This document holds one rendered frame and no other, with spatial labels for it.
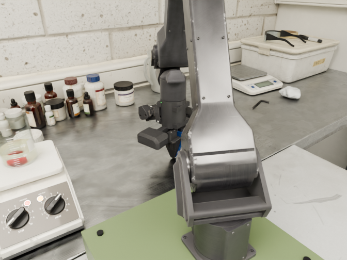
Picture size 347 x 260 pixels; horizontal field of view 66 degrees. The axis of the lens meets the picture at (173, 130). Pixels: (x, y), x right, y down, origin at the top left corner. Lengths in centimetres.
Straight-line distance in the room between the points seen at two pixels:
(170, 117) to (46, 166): 26
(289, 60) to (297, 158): 59
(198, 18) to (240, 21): 121
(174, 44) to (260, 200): 33
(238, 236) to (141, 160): 41
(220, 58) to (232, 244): 19
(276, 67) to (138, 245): 105
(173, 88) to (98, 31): 58
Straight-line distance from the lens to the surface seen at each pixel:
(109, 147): 72
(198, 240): 32
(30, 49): 102
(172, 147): 62
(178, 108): 56
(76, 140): 78
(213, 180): 27
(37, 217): 51
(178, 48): 52
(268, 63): 128
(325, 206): 61
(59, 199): 50
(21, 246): 51
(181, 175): 27
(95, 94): 91
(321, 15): 160
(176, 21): 49
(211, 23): 30
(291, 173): 67
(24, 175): 53
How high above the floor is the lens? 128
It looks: 29 degrees down
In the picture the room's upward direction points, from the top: straight up
